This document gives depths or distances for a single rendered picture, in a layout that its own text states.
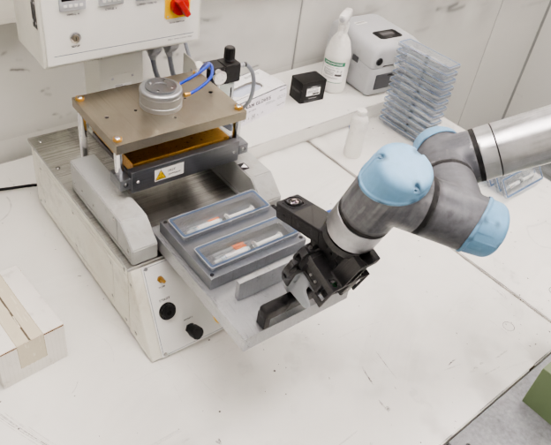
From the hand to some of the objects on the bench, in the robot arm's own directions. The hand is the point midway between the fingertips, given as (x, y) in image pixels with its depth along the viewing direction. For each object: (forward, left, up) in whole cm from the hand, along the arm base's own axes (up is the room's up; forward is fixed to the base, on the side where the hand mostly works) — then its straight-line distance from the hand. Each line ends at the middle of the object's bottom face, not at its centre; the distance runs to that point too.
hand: (290, 283), depth 100 cm
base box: (+42, -11, -23) cm, 48 cm away
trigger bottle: (+59, -94, -14) cm, 112 cm away
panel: (+15, -4, -24) cm, 28 cm away
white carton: (+67, -62, -15) cm, 92 cm away
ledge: (+62, -80, -19) cm, 103 cm away
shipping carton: (+40, +28, -24) cm, 55 cm away
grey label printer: (+57, -110, -14) cm, 125 cm away
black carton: (+60, -83, -14) cm, 103 cm away
